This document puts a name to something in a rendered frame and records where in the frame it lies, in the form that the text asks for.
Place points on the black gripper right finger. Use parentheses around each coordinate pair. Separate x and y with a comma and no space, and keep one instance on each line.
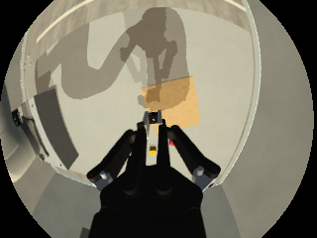
(204,172)

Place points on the yellow die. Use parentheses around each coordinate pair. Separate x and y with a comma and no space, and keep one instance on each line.
(153,151)

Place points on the black die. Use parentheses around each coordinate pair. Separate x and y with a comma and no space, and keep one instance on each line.
(153,117)

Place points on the tan square mat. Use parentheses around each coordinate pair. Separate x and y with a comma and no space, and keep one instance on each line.
(176,99)

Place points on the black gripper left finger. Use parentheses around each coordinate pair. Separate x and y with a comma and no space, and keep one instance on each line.
(111,165)

